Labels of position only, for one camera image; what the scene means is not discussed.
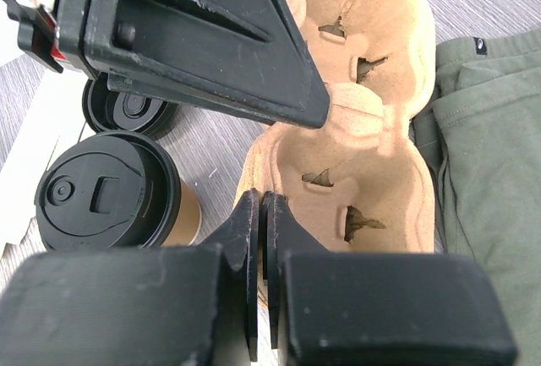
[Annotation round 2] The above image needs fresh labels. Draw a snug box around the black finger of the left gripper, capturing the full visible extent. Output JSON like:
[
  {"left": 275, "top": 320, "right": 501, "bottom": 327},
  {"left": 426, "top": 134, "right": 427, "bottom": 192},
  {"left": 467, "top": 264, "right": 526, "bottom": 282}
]
[{"left": 84, "top": 0, "right": 330, "bottom": 128}]

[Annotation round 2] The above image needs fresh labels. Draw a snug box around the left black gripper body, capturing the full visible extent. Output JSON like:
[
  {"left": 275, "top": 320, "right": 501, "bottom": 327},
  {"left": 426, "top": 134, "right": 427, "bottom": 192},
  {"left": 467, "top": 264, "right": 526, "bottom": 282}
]
[{"left": 0, "top": 0, "right": 136, "bottom": 92}]

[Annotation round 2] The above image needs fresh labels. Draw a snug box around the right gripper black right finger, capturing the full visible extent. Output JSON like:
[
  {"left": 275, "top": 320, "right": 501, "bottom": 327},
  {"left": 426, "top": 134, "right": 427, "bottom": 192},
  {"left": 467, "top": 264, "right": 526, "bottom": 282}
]
[{"left": 263, "top": 192, "right": 518, "bottom": 365}]

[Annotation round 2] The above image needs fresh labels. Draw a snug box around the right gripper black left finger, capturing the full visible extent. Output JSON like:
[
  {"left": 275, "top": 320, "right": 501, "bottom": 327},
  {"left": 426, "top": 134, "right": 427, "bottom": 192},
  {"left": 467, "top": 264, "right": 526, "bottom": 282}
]
[{"left": 1, "top": 190, "right": 260, "bottom": 365}]

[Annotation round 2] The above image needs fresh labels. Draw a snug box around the brown paper coffee cup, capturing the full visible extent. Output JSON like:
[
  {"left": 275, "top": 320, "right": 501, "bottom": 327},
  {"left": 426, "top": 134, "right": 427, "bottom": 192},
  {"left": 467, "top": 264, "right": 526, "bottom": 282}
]
[{"left": 162, "top": 180, "right": 202, "bottom": 247}]

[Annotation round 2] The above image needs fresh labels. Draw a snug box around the separated brown pulp cup carrier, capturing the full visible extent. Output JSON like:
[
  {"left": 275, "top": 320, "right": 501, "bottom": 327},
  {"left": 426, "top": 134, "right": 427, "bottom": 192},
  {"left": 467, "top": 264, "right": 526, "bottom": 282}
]
[{"left": 237, "top": 83, "right": 434, "bottom": 253}]

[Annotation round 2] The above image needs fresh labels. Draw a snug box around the black plastic cup lid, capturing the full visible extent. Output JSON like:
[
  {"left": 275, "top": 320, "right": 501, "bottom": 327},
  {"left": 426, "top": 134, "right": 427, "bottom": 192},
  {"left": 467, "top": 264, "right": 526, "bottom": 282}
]
[{"left": 35, "top": 130, "right": 182, "bottom": 251}]

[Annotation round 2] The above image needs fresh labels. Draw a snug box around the white wrapped straws bundle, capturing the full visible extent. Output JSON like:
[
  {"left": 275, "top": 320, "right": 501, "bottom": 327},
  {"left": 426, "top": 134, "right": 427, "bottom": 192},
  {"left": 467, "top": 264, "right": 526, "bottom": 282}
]
[{"left": 0, "top": 69, "right": 96, "bottom": 282}]

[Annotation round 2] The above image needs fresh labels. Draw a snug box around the stack of black lids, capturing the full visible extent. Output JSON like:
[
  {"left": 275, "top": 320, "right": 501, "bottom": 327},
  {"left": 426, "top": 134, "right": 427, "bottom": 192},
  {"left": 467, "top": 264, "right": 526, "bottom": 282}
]
[{"left": 82, "top": 74, "right": 177, "bottom": 138}]

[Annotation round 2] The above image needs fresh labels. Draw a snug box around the olive green cloth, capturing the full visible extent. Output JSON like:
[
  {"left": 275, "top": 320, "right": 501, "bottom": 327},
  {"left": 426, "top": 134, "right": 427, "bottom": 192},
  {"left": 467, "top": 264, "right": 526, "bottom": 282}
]
[{"left": 413, "top": 30, "right": 540, "bottom": 365}]

